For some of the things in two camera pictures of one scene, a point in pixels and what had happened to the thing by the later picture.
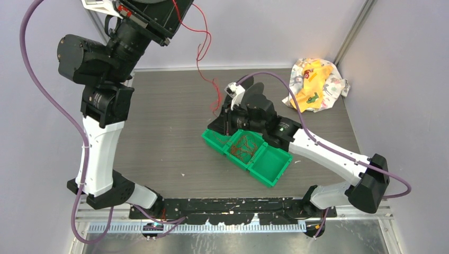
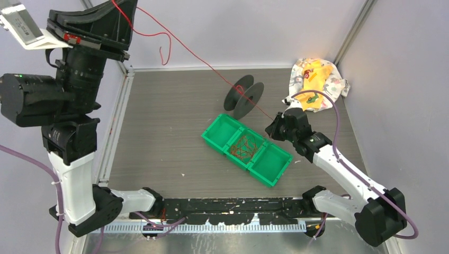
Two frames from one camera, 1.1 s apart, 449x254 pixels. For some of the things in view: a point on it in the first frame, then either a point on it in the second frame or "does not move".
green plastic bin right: [269, 164] does not move
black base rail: [260, 211] does not move
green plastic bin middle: [245, 147] does not move
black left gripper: [158, 18] to [101, 29]
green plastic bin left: [219, 142] does not move
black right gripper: [223, 124] to [273, 129]
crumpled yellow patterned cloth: [316, 85] does not move
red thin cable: [197, 64] to [245, 147]
